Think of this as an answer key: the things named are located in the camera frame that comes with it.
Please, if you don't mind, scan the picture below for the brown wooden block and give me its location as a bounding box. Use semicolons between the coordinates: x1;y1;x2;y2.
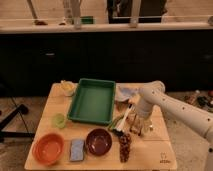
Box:
129;114;143;136

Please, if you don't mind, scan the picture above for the white blue cloth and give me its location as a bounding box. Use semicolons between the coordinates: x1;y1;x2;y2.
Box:
115;86;138;102

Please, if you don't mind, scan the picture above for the orange bowl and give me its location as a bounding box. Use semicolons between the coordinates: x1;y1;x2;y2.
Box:
32;133;64;166

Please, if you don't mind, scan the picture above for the green vegetable toy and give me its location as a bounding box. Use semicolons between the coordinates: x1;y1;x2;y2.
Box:
108;115;124;131

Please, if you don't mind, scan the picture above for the brown grape bunch toy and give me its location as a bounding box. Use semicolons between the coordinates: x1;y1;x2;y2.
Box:
119;134;131;163

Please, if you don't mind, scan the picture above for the purple bowl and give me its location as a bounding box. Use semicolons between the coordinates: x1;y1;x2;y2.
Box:
85;128;112;156

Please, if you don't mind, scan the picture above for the blue sponge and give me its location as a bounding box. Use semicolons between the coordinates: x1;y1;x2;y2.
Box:
70;139;84;162

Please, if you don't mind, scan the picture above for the white handled brush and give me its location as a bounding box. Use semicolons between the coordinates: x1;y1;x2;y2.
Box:
116;104;132;132

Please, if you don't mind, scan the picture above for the small green cup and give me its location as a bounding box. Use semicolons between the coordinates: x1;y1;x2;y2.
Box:
52;113;66;129

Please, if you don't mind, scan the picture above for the green plastic tray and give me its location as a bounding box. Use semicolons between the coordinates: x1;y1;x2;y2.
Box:
67;78;116;125

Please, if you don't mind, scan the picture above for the wooden folding table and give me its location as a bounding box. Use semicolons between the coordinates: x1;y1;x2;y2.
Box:
24;83;177;171

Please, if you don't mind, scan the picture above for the black tripod stand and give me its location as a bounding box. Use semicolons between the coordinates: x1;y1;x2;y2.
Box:
0;78;36;140

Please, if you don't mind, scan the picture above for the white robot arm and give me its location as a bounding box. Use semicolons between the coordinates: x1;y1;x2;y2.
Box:
135;81;213;171

